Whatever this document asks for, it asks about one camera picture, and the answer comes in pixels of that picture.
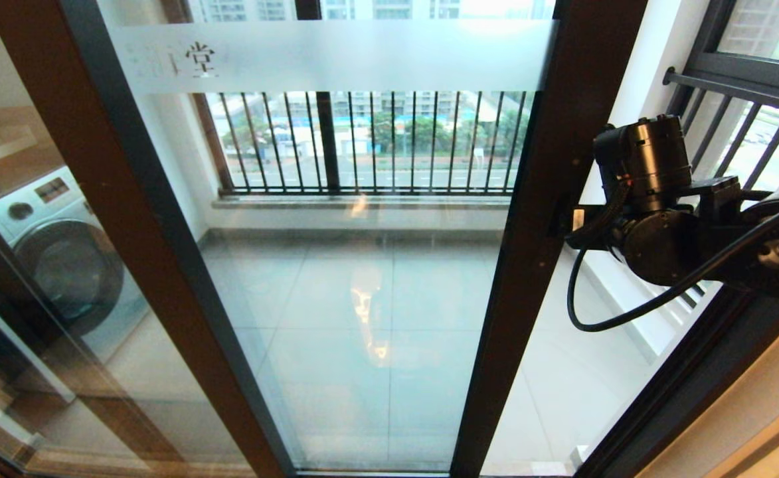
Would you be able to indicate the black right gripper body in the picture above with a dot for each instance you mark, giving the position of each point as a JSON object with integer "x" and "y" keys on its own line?
{"x": 595, "y": 226}

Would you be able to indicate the sliding glass door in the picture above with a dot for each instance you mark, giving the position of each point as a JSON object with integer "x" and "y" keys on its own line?
{"x": 575, "y": 99}

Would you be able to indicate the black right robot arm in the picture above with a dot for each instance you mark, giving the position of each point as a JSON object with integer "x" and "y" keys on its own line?
{"x": 694, "y": 219}

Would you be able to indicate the short grey stone window sill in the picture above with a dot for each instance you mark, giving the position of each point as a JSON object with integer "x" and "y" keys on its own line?
{"x": 635, "y": 305}

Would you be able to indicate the narrow black window railing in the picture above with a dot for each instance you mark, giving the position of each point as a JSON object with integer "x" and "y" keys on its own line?
{"x": 748, "y": 83}

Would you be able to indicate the long grey stone window sill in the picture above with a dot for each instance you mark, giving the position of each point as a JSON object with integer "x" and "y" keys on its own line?
{"x": 362, "y": 202}

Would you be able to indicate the wide black window railing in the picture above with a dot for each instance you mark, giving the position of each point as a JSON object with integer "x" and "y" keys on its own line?
{"x": 326, "y": 139}

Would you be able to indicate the brown framed fixed glass door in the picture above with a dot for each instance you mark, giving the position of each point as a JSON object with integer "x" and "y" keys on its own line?
{"x": 130, "y": 232}

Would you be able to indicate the grey front-load washing machine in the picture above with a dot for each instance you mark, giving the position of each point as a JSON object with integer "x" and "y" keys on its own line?
{"x": 64, "y": 265}

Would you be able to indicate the dark door frame with track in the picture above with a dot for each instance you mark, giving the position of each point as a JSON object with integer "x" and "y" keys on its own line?
{"x": 694, "y": 385}

